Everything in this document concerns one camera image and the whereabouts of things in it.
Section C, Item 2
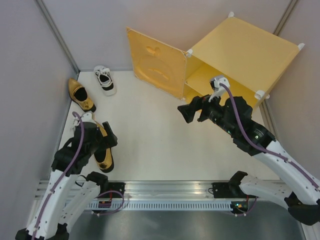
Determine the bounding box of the near gold loafer shoe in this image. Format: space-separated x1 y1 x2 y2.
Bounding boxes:
94 121 114 173

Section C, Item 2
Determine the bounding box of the aluminium corner post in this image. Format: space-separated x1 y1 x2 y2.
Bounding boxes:
34 0 81 76
273 0 300 36

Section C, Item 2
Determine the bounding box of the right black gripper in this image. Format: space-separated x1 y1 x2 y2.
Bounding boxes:
177 88 237 136

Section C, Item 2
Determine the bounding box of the gold loafer shoe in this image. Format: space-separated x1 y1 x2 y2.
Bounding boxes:
68 78 97 113
94 121 114 173

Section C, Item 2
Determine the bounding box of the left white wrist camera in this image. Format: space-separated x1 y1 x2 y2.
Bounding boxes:
73 111 97 124

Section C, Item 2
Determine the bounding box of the white black sneaker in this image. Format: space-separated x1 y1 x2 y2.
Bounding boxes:
70 117 80 133
94 65 117 96

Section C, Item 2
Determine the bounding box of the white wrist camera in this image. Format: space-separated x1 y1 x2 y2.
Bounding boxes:
208 75 230 102
73 111 97 124

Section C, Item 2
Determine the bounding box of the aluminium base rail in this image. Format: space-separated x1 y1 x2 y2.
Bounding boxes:
34 180 283 203

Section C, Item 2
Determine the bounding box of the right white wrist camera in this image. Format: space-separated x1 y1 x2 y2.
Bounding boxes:
208 75 230 102

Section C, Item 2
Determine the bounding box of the white slotted cable duct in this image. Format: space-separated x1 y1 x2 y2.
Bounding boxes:
84 201 232 211

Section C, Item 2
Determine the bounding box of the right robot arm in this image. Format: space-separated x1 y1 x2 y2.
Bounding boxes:
177 95 320 226

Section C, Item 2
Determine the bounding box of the right aluminium corner post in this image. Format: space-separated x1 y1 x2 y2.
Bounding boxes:
273 0 300 36

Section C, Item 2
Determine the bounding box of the yellow plastic shoe cabinet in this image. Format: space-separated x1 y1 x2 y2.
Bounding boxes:
182 13 304 109

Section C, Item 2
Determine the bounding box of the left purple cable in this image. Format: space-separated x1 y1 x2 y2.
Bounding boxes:
31 111 86 240

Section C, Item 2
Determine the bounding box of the purple cable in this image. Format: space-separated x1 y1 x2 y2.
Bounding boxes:
31 111 86 240
219 82 320 188

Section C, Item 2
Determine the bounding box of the left aluminium corner post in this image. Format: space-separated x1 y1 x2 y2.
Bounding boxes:
34 0 81 76

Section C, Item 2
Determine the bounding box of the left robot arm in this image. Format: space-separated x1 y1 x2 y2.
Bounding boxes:
15 120 118 240

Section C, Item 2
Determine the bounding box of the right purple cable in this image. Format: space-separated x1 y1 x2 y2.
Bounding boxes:
219 82 320 188

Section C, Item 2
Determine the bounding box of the far gold loafer shoe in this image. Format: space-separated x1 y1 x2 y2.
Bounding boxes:
68 78 97 113

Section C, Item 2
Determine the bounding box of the yellow cabinet door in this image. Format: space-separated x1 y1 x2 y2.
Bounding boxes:
126 27 187 99

